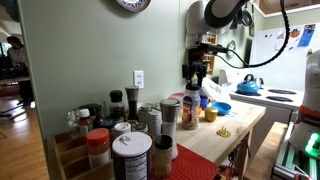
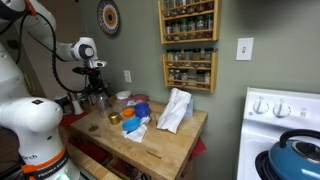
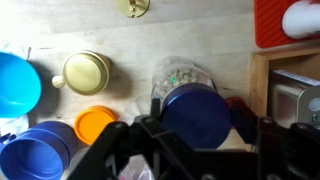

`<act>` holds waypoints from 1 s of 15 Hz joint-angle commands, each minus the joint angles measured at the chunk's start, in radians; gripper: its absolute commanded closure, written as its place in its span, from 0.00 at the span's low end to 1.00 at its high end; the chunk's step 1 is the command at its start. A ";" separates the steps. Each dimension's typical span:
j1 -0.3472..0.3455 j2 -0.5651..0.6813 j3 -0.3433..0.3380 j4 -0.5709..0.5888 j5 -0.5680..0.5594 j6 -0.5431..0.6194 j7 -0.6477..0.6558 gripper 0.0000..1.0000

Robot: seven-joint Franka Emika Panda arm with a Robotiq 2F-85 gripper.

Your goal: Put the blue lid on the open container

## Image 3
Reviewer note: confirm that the clear plastic nut container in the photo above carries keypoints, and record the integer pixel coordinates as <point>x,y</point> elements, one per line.
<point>176,75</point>

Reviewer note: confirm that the light blue plastic bowl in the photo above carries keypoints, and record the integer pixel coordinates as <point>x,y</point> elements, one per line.
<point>16,86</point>

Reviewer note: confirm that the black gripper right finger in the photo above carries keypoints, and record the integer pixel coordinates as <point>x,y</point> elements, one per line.
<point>283,153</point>

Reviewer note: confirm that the white pepper mill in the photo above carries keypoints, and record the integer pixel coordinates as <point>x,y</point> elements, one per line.
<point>303,18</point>

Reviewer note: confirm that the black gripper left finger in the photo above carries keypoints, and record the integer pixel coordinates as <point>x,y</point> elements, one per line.
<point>133,150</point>

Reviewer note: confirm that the small red object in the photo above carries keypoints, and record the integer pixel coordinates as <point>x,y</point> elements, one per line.
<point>230,100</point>

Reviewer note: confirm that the dark blue round lid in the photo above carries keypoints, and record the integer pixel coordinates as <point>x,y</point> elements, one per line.
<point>196,116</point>

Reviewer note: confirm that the red ribbed silicone mat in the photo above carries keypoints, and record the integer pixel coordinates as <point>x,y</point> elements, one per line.
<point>266,23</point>

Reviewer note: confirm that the gold perforated metal disk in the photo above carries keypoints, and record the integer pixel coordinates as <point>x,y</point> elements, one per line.
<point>133,6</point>

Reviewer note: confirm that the orange plastic lid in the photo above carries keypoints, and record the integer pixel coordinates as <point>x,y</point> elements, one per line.
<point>91,123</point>

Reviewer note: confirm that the dark blue plastic cup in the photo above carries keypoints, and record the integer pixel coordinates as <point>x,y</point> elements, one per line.
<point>36,153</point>

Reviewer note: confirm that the silver metal appliance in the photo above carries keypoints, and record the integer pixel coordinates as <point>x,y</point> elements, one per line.
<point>293,96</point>

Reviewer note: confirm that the wooden tray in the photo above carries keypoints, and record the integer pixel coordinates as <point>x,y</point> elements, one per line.
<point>258,76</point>

